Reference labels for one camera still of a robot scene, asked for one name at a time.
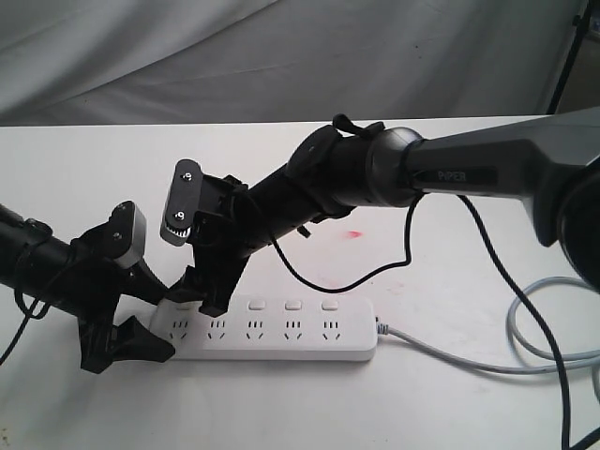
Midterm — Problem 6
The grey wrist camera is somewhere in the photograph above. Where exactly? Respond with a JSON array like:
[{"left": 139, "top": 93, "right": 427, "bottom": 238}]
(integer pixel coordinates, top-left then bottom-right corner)
[
  {"left": 160, "top": 159, "right": 203, "bottom": 247},
  {"left": 103, "top": 201, "right": 146, "bottom": 269}
]

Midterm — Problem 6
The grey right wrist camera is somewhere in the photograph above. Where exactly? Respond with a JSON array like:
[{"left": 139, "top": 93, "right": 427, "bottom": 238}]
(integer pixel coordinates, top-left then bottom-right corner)
[{"left": 160, "top": 159, "right": 203, "bottom": 247}]

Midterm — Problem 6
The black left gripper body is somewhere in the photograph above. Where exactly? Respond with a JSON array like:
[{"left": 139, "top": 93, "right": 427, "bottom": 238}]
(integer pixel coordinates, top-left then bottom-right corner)
[{"left": 67, "top": 224, "right": 127, "bottom": 374}]

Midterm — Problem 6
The grey power cord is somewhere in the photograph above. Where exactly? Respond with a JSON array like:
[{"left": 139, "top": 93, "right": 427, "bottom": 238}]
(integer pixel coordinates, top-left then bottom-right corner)
[{"left": 373, "top": 276, "right": 600, "bottom": 377}]

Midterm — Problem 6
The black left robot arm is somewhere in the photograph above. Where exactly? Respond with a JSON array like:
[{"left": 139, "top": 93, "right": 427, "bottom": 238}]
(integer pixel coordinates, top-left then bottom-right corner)
[{"left": 1, "top": 201, "right": 175, "bottom": 374}]

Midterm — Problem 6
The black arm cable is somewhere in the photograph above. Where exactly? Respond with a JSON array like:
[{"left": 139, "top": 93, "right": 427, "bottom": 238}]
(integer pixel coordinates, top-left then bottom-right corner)
[
  {"left": 0, "top": 243, "right": 102, "bottom": 365},
  {"left": 269, "top": 189, "right": 592, "bottom": 450}
]

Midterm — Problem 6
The black tripod stand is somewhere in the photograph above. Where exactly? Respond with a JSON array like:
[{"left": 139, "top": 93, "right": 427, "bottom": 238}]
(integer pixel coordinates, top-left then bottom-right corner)
[{"left": 545, "top": 0, "right": 597, "bottom": 114}]

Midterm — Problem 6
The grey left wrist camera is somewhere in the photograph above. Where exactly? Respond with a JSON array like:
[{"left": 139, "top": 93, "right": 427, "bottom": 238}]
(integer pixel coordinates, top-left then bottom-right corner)
[{"left": 103, "top": 201, "right": 146, "bottom": 269}]

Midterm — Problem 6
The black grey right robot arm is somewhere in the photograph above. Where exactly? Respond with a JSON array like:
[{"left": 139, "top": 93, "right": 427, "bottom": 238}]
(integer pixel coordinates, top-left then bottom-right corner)
[{"left": 160, "top": 108, "right": 599, "bottom": 317}]

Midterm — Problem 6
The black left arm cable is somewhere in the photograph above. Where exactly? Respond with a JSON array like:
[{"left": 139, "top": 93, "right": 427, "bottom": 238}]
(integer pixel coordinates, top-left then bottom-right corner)
[{"left": 0, "top": 243, "right": 102, "bottom": 365}]

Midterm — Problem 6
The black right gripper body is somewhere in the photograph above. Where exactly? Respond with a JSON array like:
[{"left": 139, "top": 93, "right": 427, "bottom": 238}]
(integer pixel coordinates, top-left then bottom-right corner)
[{"left": 187, "top": 173, "right": 249, "bottom": 286}]

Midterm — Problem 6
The white five-socket power strip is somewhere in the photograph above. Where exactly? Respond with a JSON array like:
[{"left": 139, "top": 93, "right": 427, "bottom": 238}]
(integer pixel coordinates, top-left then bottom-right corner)
[{"left": 150, "top": 295, "right": 378, "bottom": 362}]

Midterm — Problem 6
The grey backdrop cloth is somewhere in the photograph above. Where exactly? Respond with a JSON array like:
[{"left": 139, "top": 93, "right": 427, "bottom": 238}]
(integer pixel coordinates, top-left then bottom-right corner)
[{"left": 1, "top": 1, "right": 584, "bottom": 126}]

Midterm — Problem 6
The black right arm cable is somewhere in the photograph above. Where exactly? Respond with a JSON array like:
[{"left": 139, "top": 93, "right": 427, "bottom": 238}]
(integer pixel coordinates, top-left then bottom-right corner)
[{"left": 269, "top": 189, "right": 592, "bottom": 450}]

